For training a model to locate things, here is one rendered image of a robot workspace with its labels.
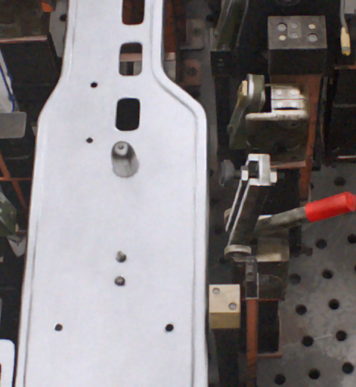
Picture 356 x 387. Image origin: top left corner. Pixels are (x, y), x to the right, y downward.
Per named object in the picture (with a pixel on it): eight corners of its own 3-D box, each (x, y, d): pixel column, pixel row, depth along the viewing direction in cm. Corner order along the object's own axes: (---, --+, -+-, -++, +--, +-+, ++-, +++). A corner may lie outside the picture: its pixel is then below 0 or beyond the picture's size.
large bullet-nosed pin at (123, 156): (115, 161, 131) (108, 134, 125) (139, 160, 130) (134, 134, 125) (113, 183, 129) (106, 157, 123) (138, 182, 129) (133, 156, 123)
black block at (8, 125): (8, 201, 162) (-37, 102, 136) (75, 200, 161) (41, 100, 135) (4, 247, 158) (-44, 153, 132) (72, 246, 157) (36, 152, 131)
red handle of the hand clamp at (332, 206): (226, 215, 117) (348, 178, 108) (236, 222, 118) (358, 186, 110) (226, 249, 115) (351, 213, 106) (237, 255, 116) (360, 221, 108)
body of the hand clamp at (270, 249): (233, 320, 149) (229, 215, 118) (280, 320, 149) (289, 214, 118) (233, 359, 147) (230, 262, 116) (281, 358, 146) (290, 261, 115)
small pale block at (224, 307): (218, 380, 145) (208, 283, 113) (242, 380, 145) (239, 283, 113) (218, 404, 144) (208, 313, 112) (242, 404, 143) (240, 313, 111)
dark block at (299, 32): (264, 178, 160) (267, 14, 123) (309, 178, 160) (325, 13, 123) (265, 207, 158) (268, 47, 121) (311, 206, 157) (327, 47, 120)
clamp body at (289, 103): (236, 205, 159) (231, 68, 126) (310, 204, 158) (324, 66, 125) (236, 259, 154) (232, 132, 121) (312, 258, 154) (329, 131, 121)
